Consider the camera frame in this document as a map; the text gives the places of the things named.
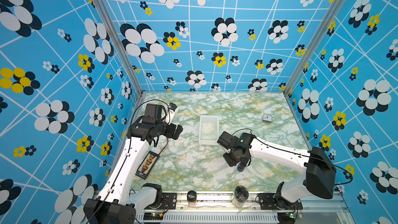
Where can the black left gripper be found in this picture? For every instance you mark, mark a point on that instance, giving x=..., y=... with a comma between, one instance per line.
x=170, y=134

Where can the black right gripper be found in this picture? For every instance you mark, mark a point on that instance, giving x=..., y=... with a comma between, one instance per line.
x=227, y=161

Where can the blue black stapler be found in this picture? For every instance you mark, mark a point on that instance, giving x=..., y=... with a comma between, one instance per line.
x=245, y=162

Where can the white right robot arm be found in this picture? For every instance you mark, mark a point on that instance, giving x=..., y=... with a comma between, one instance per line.
x=317, y=172

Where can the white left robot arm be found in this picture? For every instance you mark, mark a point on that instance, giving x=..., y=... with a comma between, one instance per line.
x=110, y=205

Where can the white plastic bin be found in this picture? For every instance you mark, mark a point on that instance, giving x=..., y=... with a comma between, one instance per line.
x=209, y=130

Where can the small grey square box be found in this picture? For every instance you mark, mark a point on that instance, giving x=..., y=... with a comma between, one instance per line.
x=267, y=118

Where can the clear plastic cup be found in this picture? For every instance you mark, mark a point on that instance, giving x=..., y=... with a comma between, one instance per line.
x=240, y=196

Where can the black round cap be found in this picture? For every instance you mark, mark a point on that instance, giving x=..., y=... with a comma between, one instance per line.
x=191, y=196

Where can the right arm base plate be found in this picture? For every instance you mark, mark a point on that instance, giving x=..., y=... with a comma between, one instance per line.
x=268, y=202

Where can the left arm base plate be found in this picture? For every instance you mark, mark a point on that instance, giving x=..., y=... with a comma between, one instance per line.
x=168, y=201

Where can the aluminium front rail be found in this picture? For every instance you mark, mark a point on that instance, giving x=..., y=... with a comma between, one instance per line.
x=216, y=208

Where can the aluminium corner post left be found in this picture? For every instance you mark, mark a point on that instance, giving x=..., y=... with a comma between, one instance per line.
x=111, y=29

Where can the aluminium corner post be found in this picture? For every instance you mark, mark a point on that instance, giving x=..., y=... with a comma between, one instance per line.
x=111, y=29
x=314, y=43

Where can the aluminium corner post right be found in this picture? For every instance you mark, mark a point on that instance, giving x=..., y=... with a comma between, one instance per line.
x=314, y=43

